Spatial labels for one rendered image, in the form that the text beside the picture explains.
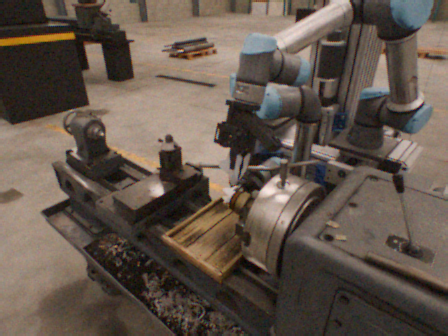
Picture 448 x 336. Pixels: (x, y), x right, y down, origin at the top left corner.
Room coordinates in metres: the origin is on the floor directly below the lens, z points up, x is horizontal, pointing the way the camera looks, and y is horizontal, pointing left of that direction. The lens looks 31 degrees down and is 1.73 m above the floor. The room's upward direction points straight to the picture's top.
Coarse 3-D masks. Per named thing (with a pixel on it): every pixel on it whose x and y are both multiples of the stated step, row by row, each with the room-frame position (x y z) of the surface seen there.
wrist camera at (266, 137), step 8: (248, 112) 0.70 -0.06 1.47; (248, 120) 0.69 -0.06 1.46; (256, 120) 0.69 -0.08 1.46; (248, 128) 0.68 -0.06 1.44; (256, 128) 0.67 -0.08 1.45; (264, 128) 0.68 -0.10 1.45; (256, 136) 0.66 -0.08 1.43; (264, 136) 0.65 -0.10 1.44; (272, 136) 0.65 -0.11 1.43; (264, 144) 0.64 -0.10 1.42; (272, 144) 0.63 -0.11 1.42; (280, 144) 0.65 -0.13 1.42
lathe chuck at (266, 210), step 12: (276, 180) 0.77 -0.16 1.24; (288, 180) 0.77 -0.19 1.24; (300, 180) 0.78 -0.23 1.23; (264, 192) 0.73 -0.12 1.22; (276, 192) 0.72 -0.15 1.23; (288, 192) 0.72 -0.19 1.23; (264, 204) 0.70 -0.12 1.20; (276, 204) 0.69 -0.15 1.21; (252, 216) 0.68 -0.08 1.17; (264, 216) 0.67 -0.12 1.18; (276, 216) 0.66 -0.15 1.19; (252, 228) 0.66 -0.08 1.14; (264, 228) 0.65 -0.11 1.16; (252, 240) 0.65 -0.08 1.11; (264, 240) 0.63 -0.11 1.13; (252, 252) 0.65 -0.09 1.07; (264, 252) 0.62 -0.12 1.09; (264, 264) 0.62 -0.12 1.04
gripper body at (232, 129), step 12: (228, 108) 0.75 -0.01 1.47; (240, 108) 0.72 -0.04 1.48; (252, 108) 0.69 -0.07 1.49; (228, 120) 0.72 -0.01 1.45; (240, 120) 0.70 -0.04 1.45; (216, 132) 0.71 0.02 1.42; (228, 132) 0.69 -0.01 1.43; (240, 132) 0.68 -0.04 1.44; (228, 144) 0.69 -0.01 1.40; (240, 144) 0.66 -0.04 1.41; (252, 144) 0.70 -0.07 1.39
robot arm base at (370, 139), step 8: (352, 128) 1.20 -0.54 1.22; (360, 128) 1.16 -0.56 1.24; (368, 128) 1.15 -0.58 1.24; (376, 128) 1.14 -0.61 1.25; (352, 136) 1.17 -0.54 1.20; (360, 136) 1.15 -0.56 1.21; (368, 136) 1.14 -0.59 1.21; (376, 136) 1.14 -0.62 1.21; (352, 144) 1.16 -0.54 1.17; (360, 144) 1.14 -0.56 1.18; (368, 144) 1.13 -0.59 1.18; (376, 144) 1.13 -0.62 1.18
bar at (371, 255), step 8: (368, 256) 0.44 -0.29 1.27; (376, 256) 0.43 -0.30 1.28; (384, 256) 0.43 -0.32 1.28; (384, 264) 0.42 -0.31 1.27; (392, 264) 0.41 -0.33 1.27; (400, 264) 0.41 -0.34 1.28; (400, 272) 0.40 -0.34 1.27; (408, 272) 0.40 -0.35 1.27; (416, 272) 0.39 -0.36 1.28; (424, 272) 0.39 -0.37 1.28; (416, 280) 0.39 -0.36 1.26; (424, 280) 0.38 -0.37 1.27; (432, 280) 0.38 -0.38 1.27; (440, 280) 0.37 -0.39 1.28; (440, 288) 0.36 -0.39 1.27
